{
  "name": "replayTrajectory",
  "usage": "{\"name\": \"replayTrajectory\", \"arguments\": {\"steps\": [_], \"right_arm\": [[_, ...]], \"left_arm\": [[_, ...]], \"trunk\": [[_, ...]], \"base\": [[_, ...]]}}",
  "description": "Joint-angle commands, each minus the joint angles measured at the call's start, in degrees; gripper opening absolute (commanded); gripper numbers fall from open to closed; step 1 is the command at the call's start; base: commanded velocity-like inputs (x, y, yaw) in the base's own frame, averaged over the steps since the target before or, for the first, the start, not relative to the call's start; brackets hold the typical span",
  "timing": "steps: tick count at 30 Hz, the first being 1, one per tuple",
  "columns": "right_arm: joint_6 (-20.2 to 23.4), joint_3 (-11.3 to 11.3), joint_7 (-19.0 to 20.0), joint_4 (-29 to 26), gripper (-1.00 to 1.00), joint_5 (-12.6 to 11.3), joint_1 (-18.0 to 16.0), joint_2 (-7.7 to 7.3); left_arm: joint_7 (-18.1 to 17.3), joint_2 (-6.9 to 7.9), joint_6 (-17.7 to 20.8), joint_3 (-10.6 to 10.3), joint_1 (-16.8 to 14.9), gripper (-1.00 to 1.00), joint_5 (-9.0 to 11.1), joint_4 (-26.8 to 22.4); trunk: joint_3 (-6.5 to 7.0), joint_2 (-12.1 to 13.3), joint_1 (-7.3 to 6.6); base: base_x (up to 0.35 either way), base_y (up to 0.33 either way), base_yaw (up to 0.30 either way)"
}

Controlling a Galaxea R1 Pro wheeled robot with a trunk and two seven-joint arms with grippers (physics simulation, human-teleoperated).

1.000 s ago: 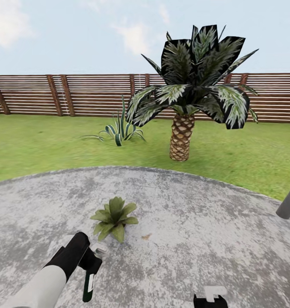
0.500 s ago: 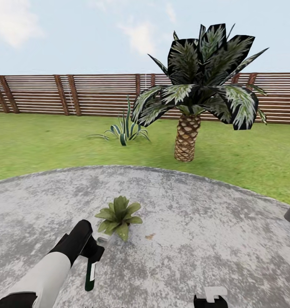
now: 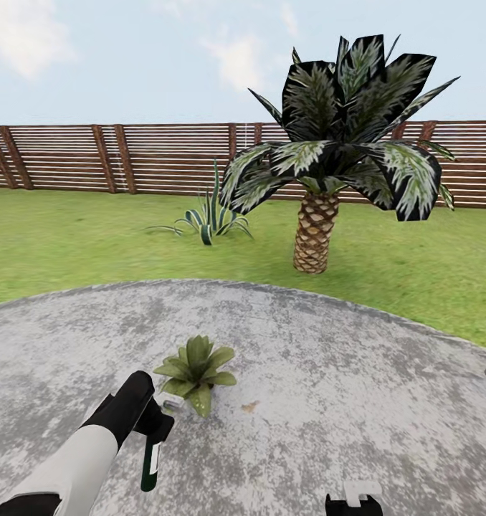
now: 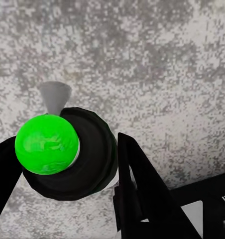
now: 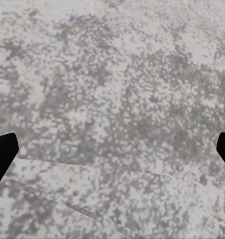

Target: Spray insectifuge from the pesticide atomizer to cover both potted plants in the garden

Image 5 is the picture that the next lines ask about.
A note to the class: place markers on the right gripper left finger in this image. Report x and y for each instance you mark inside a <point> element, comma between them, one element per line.
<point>8,151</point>

